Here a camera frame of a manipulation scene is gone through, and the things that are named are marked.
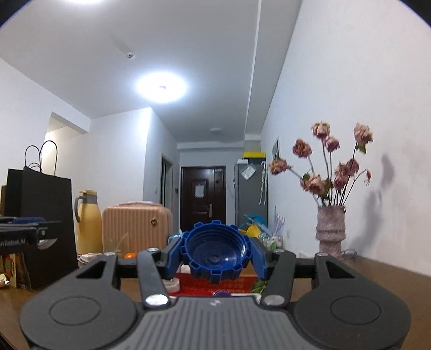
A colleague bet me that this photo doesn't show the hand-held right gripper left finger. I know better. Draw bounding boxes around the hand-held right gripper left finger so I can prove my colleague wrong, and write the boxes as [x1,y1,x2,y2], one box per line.
[77,236,186,308]

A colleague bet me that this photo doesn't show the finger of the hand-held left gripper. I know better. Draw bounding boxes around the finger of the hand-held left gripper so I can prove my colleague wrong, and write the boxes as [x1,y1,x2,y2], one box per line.
[0,217,62,236]

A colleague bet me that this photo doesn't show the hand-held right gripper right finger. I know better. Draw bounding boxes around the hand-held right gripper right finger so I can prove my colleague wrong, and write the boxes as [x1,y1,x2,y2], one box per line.
[251,237,357,307]

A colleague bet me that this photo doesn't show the red cardboard box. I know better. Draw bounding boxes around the red cardboard box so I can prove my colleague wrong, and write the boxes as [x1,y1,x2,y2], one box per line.
[174,271,267,297]

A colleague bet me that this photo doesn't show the blue ridged plastic cap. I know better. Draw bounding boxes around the blue ridged plastic cap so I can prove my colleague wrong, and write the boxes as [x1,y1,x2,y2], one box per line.
[180,220,251,284]

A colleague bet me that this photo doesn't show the rack with bottles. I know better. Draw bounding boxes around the rack with bottles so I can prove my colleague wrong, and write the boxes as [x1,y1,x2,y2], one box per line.
[259,234,284,251]

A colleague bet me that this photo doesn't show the black paper bag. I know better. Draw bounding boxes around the black paper bag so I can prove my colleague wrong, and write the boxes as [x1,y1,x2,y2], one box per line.
[5,141,79,291]

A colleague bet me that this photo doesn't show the blue and yellow plastic items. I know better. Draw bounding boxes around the blue and yellow plastic items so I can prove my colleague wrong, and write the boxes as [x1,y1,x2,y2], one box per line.
[240,213,270,239]

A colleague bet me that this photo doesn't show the purple bundled sticks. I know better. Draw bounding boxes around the purple bundled sticks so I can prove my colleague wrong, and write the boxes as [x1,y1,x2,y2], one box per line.
[273,207,287,236]

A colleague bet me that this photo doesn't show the pink ribbed suitcase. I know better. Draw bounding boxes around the pink ribbed suitcase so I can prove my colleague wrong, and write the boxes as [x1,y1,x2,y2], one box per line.
[102,202,173,255]

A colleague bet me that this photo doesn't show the dark brown entrance door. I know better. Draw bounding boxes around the dark brown entrance door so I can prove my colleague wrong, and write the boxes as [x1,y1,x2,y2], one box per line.
[181,166,226,233]

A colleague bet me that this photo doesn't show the yellow thermos jug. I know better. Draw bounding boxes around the yellow thermos jug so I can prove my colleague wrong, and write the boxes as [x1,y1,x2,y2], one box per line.
[74,190,102,255]

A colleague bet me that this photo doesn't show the grey refrigerator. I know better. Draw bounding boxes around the grey refrigerator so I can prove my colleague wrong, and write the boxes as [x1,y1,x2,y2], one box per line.
[235,162,269,227]

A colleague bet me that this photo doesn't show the hanging folded umbrella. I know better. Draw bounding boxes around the hanging folded umbrella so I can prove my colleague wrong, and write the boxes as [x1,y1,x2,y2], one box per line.
[259,161,269,205]

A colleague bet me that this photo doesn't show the textured pink ceramic vase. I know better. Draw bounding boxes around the textured pink ceramic vase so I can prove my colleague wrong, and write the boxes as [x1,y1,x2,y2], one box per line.
[316,205,347,262]

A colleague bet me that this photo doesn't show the side room door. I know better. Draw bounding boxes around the side room door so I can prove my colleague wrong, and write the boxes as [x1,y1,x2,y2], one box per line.
[161,153,174,207]

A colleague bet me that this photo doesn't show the dried pink roses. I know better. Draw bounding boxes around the dried pink roses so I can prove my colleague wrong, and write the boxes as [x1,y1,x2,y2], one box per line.
[269,121,374,208]

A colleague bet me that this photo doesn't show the round ceiling lamp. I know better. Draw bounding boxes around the round ceiling lamp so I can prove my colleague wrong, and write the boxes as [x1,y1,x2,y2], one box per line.
[135,71,187,104]

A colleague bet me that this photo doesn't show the white charger with cable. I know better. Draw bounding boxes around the white charger with cable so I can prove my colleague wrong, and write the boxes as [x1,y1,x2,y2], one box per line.
[77,252,103,265]

